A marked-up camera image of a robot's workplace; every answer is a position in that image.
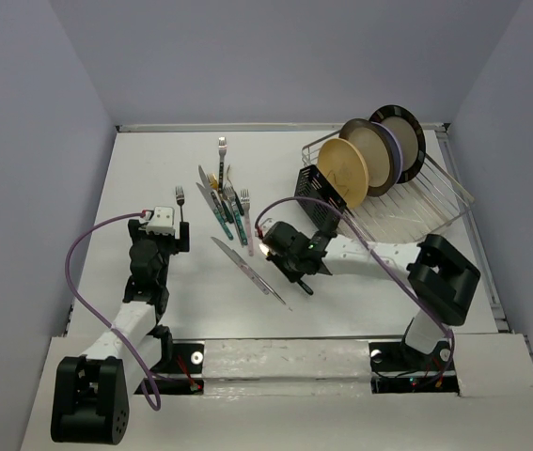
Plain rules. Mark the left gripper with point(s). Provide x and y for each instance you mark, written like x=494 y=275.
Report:
x=176 y=245

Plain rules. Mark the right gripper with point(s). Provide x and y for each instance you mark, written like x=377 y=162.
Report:
x=292 y=274

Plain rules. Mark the black handled knife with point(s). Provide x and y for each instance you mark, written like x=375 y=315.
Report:
x=305 y=287

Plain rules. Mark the black handled fork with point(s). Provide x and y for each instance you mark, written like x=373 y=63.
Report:
x=180 y=200

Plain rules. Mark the pink handled knife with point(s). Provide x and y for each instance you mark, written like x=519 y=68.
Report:
x=247 y=270

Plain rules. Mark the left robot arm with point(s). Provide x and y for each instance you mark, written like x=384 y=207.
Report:
x=92 y=390

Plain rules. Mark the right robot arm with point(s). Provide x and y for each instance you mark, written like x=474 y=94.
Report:
x=440 y=277

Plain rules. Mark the black utensil caddy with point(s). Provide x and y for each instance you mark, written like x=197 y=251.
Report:
x=311 y=183

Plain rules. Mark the yellow plate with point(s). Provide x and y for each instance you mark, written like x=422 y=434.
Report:
x=344 y=167

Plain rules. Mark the purple plate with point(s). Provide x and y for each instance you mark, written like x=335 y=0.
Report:
x=397 y=152

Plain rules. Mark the brown rimmed beige plate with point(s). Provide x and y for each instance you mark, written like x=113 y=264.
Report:
x=376 y=151

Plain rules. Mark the clear drain tray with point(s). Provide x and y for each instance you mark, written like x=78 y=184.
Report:
x=407 y=211

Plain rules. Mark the black patterned plate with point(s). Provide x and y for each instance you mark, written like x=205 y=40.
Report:
x=409 y=134

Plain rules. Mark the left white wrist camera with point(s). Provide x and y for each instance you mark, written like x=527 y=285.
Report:
x=161 y=221

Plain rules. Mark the green marbled handle knife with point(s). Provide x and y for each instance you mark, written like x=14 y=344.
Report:
x=219 y=217

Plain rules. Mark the gold fork green handle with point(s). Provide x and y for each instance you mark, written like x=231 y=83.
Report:
x=216 y=186

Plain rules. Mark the grey marbled handle knife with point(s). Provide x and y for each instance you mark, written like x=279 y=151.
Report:
x=212 y=193

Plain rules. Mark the silver fork black handle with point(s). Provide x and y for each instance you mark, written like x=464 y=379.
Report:
x=222 y=152

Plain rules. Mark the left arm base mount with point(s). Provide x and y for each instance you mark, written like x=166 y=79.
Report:
x=182 y=372

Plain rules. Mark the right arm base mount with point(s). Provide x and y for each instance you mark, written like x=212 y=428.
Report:
x=398 y=369

